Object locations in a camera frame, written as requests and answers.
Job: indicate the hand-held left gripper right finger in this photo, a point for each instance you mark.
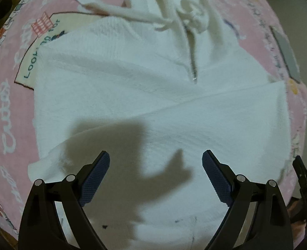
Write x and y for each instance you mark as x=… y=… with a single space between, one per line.
x=217 y=177

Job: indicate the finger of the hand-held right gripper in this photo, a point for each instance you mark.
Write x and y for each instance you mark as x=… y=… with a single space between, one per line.
x=305 y=187

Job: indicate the white knit garment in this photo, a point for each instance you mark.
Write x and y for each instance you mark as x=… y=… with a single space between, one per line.
x=143 y=83

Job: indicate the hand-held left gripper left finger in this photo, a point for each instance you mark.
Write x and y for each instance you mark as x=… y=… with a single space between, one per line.
x=96 y=179

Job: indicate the pink printed blanket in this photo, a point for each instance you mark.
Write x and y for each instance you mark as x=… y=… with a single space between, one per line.
x=13 y=96

